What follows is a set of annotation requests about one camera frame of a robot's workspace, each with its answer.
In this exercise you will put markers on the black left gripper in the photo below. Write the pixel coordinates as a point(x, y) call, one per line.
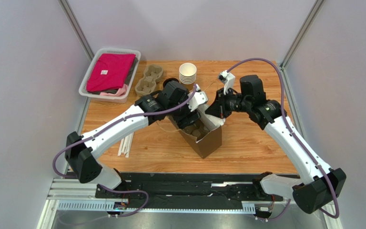
point(182, 121)

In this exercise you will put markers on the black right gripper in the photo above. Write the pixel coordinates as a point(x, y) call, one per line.
point(218, 103)

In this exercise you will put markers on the single cardboard cup carrier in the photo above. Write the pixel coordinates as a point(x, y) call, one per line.
point(198, 131)

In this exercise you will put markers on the brown paper bag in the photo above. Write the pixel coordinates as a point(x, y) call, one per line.
point(175, 94)

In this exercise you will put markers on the cardboard cup carrier tray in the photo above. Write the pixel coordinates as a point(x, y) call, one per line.
point(152, 75)

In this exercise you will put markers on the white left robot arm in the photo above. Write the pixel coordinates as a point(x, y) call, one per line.
point(83, 151)

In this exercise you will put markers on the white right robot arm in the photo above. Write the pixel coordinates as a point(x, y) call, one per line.
point(318, 184)

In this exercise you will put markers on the stack of black lids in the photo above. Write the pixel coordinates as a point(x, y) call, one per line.
point(168, 81)

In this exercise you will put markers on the stack of paper cups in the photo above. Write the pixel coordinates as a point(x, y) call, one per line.
point(187, 75)

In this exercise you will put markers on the white paper straw bundle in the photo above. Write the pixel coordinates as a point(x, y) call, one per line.
point(125, 145)

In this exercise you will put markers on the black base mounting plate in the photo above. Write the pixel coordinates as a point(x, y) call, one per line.
point(188, 191)

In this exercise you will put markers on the pink folded cloth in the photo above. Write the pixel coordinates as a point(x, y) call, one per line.
point(110, 72)

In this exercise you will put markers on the white plastic basket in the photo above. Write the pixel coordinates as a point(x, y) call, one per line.
point(107, 98)

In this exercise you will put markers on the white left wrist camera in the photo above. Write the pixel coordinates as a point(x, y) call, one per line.
point(197, 98)

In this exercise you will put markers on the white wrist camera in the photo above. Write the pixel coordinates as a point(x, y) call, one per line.
point(227, 79)
point(197, 98)

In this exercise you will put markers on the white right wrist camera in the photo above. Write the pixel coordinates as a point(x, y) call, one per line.
point(227, 79)

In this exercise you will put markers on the aluminium frame rail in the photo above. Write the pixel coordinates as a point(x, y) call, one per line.
point(71, 204)

